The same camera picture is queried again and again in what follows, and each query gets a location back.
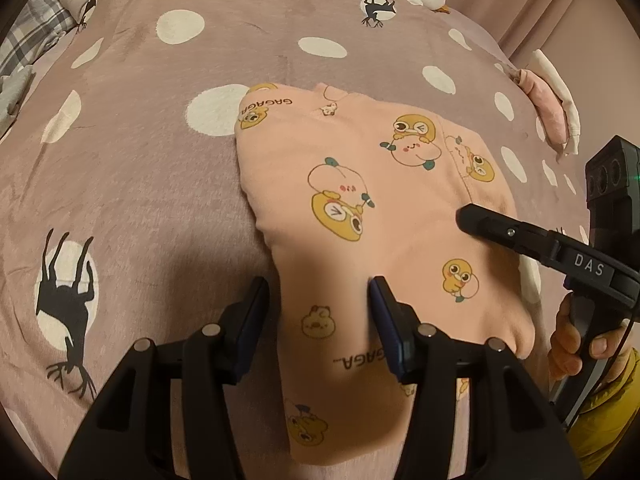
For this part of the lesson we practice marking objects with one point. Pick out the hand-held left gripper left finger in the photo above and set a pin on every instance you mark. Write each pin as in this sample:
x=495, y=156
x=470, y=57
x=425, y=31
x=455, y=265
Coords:
x=250, y=330

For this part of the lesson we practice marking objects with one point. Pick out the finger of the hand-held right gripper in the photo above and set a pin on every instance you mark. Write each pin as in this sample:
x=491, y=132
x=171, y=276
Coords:
x=495, y=227

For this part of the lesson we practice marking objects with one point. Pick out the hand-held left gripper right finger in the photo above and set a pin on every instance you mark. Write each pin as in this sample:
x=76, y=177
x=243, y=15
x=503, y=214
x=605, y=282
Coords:
x=385, y=320

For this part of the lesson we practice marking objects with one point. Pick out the pink cartoon print shirt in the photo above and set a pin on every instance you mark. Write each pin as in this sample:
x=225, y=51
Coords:
x=350, y=260

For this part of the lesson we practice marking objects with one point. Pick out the person's right forearm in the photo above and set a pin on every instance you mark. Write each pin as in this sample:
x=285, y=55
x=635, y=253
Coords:
x=607, y=425

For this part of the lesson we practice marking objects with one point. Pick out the person's right hand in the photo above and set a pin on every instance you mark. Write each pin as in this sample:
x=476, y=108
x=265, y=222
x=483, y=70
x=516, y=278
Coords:
x=562, y=345

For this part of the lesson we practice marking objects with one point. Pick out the mauve polka dot blanket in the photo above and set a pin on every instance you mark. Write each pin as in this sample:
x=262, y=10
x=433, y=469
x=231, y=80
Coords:
x=150, y=185

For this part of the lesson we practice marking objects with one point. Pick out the pink curtain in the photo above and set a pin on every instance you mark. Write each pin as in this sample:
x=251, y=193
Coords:
x=525, y=5

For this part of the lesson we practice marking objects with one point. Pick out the plaid blanket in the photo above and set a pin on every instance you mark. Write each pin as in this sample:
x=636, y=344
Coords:
x=35, y=20

